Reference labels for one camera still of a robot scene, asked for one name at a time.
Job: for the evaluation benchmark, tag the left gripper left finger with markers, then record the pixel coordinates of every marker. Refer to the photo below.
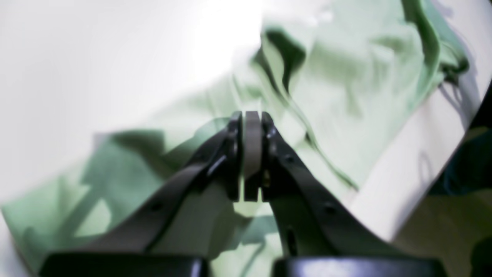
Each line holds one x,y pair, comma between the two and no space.
165,236

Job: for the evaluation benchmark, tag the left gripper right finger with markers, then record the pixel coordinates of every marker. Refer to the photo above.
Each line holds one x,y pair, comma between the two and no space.
319,236

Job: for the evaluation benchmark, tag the light green T-shirt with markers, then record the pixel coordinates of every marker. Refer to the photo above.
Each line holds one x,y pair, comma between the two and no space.
339,88

